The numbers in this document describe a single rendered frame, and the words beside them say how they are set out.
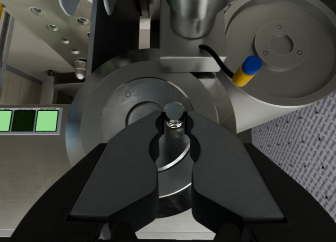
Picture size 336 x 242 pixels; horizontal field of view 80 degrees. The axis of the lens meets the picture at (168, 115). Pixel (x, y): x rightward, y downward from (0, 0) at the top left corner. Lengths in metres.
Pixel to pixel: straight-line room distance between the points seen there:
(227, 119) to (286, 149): 0.16
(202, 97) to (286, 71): 0.08
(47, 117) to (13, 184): 0.18
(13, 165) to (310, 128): 0.61
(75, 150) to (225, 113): 0.13
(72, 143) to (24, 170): 0.43
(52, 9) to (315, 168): 0.45
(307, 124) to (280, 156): 0.08
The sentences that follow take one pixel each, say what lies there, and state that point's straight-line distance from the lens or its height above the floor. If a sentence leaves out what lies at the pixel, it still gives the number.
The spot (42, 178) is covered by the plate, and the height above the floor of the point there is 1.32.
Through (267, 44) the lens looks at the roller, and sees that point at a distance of 0.22.
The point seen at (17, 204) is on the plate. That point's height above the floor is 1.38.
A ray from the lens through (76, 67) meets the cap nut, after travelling 0.59.
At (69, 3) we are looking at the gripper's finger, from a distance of 0.24.
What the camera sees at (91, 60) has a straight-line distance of 0.22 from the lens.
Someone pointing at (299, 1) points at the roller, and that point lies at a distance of 0.26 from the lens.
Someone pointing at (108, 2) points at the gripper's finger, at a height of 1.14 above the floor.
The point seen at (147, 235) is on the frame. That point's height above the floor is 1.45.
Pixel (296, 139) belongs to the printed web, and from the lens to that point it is 0.31.
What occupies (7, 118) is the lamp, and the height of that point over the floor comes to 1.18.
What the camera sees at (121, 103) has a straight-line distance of 0.16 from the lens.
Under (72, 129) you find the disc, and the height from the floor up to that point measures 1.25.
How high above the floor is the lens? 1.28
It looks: 12 degrees down
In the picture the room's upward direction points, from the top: 180 degrees counter-clockwise
